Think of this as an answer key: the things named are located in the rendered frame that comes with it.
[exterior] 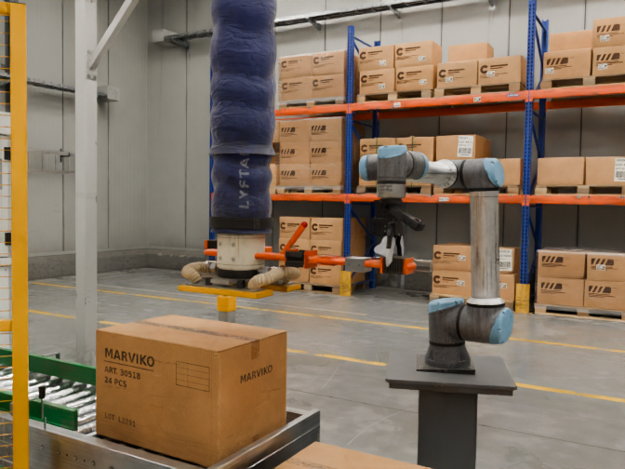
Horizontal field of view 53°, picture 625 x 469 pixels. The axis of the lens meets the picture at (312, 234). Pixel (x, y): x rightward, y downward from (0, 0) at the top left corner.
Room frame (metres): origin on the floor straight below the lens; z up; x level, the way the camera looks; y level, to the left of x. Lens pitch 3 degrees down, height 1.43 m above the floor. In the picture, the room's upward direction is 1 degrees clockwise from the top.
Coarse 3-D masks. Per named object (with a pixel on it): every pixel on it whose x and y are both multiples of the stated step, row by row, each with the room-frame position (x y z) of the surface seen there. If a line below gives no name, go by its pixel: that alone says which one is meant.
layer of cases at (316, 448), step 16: (320, 448) 2.24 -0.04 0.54; (336, 448) 2.24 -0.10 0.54; (288, 464) 2.09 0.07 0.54; (304, 464) 2.09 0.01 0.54; (320, 464) 2.09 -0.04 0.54; (336, 464) 2.09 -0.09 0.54; (352, 464) 2.09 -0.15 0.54; (368, 464) 2.10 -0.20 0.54; (384, 464) 2.10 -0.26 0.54; (400, 464) 2.10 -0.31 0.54; (416, 464) 2.10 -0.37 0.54
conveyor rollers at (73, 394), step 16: (0, 368) 3.25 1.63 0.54; (0, 384) 2.96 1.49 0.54; (32, 384) 3.00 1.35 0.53; (48, 384) 2.98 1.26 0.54; (64, 384) 2.96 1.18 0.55; (80, 384) 3.03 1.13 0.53; (48, 400) 2.77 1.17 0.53; (64, 400) 2.74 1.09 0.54; (80, 400) 2.72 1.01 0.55; (80, 416) 2.52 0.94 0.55; (80, 432) 2.37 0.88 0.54; (192, 464) 2.12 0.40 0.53
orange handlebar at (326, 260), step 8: (272, 248) 2.48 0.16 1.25; (256, 256) 2.18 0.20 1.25; (264, 256) 2.16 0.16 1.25; (272, 256) 2.15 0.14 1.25; (280, 256) 2.13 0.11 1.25; (320, 256) 2.05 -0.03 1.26; (328, 256) 2.05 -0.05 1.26; (336, 256) 2.06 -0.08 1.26; (320, 264) 2.05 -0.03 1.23; (328, 264) 2.04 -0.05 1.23; (336, 264) 2.03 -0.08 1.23; (344, 264) 2.01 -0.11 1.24; (368, 264) 1.97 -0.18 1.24; (376, 264) 1.96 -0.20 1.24; (408, 264) 1.91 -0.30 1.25; (416, 264) 1.93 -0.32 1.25
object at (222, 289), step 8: (208, 280) 2.18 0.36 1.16; (240, 280) 2.13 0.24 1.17; (184, 288) 2.19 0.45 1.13; (192, 288) 2.17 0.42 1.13; (200, 288) 2.15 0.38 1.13; (208, 288) 2.14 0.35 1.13; (216, 288) 2.13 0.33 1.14; (224, 288) 2.12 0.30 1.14; (232, 288) 2.11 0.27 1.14; (240, 288) 2.10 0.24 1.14; (248, 288) 2.10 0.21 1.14; (264, 288) 2.12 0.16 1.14; (232, 296) 2.09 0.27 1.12; (240, 296) 2.07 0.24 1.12; (248, 296) 2.05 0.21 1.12; (256, 296) 2.04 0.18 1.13; (264, 296) 2.08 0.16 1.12
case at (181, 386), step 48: (96, 336) 2.32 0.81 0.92; (144, 336) 2.22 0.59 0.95; (192, 336) 2.23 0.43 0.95; (240, 336) 2.24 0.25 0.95; (96, 384) 2.33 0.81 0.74; (144, 384) 2.19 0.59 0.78; (192, 384) 2.08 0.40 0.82; (240, 384) 2.11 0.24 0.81; (96, 432) 2.33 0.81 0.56; (144, 432) 2.19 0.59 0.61; (192, 432) 2.08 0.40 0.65; (240, 432) 2.11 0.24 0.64
